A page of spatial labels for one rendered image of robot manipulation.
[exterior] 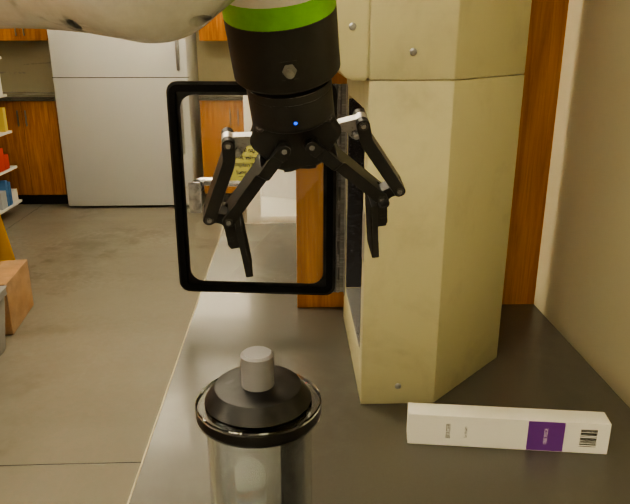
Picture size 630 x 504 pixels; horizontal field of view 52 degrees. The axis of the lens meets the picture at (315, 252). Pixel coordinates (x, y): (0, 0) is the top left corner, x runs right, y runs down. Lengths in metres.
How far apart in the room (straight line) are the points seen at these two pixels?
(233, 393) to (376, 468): 0.36
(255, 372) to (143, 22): 0.29
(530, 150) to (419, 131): 0.48
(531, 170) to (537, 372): 0.40
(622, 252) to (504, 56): 0.38
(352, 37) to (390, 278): 0.33
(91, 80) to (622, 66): 5.17
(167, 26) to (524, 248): 1.06
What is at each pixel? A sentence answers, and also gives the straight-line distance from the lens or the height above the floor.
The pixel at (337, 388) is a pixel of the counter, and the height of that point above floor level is 0.94.
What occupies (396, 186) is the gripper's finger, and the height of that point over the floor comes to 1.32.
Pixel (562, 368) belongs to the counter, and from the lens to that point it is 1.16.
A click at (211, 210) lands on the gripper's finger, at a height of 1.30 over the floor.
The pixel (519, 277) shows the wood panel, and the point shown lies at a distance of 1.38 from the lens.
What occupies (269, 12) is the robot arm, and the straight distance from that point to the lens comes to 0.51.
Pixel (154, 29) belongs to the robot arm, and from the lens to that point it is 0.40.
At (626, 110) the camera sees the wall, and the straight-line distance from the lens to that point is 1.15.
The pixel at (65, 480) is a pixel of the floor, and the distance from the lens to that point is 2.53.
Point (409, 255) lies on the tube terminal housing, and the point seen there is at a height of 1.18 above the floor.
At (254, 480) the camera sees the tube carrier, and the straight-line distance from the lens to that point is 0.56.
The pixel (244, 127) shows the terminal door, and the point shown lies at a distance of 1.18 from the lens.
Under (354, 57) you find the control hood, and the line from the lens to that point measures 0.84.
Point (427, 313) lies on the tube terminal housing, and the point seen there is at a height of 1.09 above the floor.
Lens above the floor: 1.46
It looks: 18 degrees down
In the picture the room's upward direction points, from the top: straight up
